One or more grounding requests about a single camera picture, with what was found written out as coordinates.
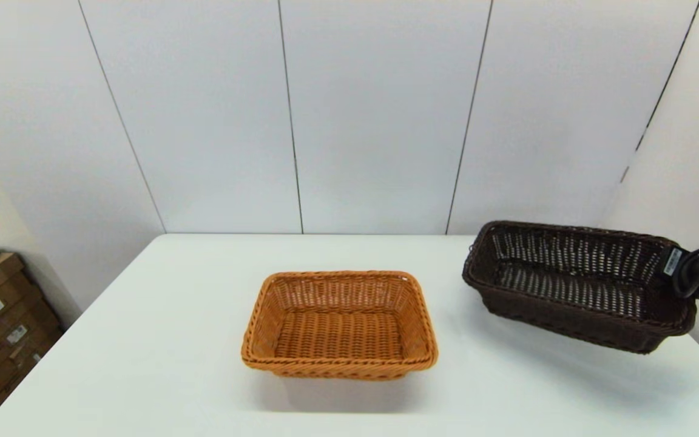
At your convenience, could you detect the dark brown woven basket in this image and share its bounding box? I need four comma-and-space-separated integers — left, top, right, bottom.
462, 220, 697, 355

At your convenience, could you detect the orange woven basket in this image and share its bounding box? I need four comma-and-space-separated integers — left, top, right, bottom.
240, 270, 439, 381

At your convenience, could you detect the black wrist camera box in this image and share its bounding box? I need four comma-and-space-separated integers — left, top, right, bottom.
661, 245, 685, 280

